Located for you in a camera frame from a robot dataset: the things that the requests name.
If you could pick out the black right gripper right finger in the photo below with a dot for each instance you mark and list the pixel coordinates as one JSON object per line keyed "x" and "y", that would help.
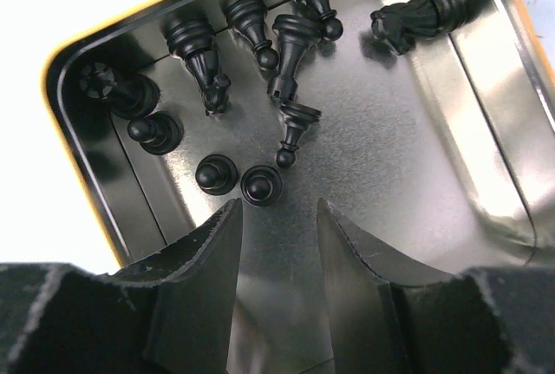
{"x": 389, "y": 313}

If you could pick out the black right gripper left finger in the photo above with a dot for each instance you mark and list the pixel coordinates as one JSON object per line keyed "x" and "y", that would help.
{"x": 170, "y": 312}

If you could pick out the pile of black chess pieces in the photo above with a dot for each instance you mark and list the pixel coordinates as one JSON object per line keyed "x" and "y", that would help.
{"x": 379, "y": 146}

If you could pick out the gold metal tin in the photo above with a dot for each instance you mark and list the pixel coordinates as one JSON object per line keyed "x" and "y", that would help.
{"x": 501, "y": 129}

